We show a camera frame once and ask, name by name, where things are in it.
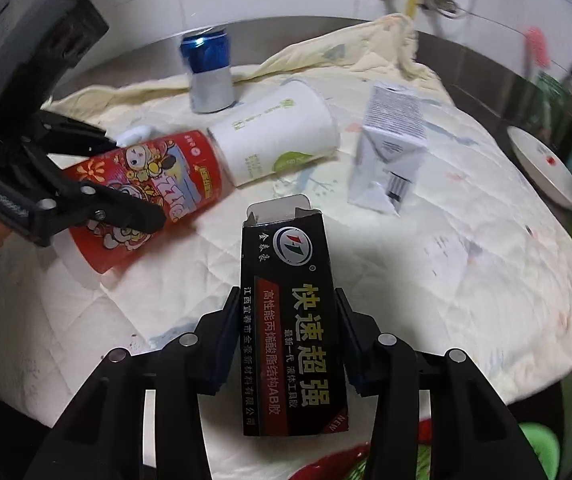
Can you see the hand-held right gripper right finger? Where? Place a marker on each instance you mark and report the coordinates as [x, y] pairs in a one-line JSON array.
[[356, 355]]

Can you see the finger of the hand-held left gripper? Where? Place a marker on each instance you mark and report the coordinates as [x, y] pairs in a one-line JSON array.
[[75, 137], [115, 210]]

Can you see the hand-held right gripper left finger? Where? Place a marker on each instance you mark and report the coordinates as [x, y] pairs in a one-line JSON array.
[[220, 355]]

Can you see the red printed cup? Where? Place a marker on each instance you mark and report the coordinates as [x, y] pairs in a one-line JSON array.
[[165, 175]]

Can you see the black cardboard box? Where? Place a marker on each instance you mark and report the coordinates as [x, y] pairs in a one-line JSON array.
[[291, 270]]

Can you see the cream quilted blanket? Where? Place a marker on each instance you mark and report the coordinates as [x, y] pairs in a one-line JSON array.
[[466, 310]]

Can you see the blue and silver drink can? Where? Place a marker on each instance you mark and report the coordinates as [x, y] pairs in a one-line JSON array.
[[210, 70]]

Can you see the white paper cup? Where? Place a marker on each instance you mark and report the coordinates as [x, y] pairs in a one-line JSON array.
[[276, 130]]

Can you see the white drink carton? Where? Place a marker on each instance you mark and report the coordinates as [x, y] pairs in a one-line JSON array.
[[386, 150]]

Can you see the white bowl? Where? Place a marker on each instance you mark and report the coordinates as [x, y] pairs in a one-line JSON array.
[[546, 170]]

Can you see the green utensil holder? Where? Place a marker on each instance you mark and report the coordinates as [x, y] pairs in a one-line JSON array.
[[556, 102]]

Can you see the pink bottle brush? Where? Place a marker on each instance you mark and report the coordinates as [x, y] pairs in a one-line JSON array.
[[538, 45]]

